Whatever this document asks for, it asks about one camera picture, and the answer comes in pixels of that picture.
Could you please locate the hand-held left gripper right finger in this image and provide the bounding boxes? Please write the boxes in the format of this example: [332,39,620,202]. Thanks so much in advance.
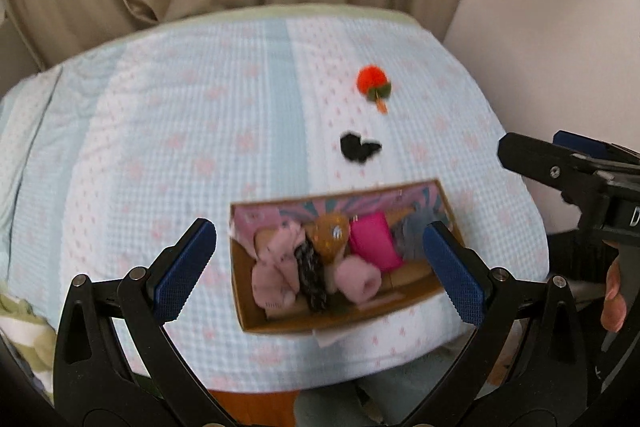
[400,221,587,427]

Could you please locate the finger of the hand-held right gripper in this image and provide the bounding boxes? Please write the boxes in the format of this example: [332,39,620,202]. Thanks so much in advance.
[497,132,593,204]
[552,130,640,170]

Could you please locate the grey sock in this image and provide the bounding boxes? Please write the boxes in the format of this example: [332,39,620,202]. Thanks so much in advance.
[392,207,447,259]

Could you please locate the person's right hand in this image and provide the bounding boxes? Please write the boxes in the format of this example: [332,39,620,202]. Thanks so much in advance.
[599,256,627,334]

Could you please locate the beige headboard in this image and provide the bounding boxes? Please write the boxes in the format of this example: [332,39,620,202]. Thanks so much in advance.
[0,11,49,94]

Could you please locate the green bed sheet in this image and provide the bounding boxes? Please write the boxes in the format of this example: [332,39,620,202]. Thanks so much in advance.
[235,4,433,34]

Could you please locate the pink sock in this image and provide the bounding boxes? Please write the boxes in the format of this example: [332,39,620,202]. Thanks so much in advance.
[333,255,382,306]
[251,227,306,311]

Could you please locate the dark knitted sock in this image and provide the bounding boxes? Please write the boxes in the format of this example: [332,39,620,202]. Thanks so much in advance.
[293,239,331,312]

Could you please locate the cardboard box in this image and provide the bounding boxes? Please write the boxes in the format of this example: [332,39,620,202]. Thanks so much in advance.
[228,178,467,335]

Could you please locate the green striped cloth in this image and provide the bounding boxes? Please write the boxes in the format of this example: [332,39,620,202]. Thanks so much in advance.
[0,291,57,404]

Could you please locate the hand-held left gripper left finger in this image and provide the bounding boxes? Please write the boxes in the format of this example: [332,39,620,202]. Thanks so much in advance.
[52,217,237,427]

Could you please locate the magenta cloth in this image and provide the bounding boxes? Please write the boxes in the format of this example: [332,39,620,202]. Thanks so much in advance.
[348,212,405,272]

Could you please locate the brown patterned sock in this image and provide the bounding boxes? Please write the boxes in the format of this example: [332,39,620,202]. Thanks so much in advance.
[307,212,351,263]

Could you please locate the orange pompom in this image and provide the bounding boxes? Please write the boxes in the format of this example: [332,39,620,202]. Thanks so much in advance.
[355,65,392,114]

